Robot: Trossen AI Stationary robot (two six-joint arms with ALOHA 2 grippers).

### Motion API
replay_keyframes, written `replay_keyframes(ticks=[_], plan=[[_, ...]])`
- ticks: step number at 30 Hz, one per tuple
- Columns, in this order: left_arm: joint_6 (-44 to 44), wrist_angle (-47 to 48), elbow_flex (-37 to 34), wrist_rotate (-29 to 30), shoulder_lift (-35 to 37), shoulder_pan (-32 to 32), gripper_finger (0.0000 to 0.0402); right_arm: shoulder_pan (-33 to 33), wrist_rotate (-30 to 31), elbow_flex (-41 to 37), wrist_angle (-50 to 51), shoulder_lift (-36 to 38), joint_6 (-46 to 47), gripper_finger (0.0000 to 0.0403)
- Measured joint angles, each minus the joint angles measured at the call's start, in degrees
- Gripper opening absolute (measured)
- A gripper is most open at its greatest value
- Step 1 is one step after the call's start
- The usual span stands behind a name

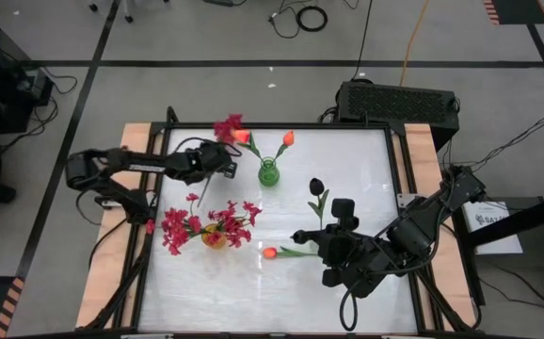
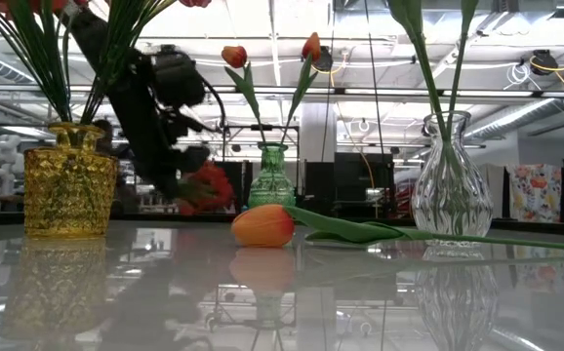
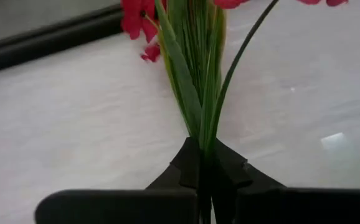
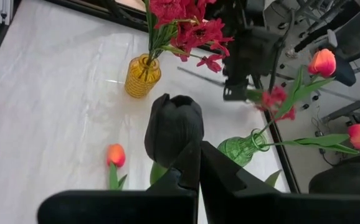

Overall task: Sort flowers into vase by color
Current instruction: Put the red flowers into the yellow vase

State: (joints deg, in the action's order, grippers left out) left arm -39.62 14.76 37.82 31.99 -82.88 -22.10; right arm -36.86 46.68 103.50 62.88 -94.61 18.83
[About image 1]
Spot red artificial flower bunch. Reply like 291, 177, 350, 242
160, 192, 203, 258
203, 200, 264, 250
198, 112, 246, 208

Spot black artificial tulip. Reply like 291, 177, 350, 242
292, 229, 323, 245
307, 177, 330, 232

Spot yellow hanging cable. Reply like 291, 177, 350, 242
399, 0, 431, 87

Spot orange artificial tulip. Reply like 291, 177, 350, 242
262, 245, 323, 261
271, 130, 296, 164
232, 129, 268, 164

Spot black support beam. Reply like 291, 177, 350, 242
464, 187, 544, 249

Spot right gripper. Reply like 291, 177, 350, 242
318, 225, 395, 300

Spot black hanging cable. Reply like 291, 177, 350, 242
350, 0, 375, 81

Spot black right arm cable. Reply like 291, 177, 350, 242
339, 277, 360, 331

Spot black perforated computer case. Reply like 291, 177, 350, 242
336, 79, 461, 153

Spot yellow textured glass vase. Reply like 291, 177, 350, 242
200, 224, 229, 250

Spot office chair base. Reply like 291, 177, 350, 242
88, 0, 169, 24

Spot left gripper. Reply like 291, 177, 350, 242
173, 140, 239, 186

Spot black aluminium table frame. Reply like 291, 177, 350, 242
133, 105, 426, 336

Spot white paper sign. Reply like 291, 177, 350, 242
462, 201, 524, 255

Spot green glass vase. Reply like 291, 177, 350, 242
257, 156, 281, 187

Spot black equipment rack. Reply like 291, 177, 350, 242
0, 25, 56, 136

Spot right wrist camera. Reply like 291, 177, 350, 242
330, 197, 360, 233

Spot black cable coil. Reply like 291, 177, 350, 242
296, 5, 328, 33

